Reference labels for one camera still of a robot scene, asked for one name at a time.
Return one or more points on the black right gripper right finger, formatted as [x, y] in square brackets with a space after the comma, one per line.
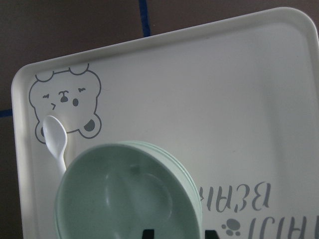
[211, 234]

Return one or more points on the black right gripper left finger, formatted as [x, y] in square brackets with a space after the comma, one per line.
[148, 234]

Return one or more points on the green bowl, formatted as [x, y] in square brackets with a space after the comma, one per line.
[179, 172]
[115, 191]

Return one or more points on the green bowl on tray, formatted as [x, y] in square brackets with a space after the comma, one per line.
[179, 172]

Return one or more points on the white plastic spoon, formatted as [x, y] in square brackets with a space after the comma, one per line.
[56, 140]

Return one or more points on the cream bear print tray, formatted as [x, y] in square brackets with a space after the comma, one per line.
[235, 101]

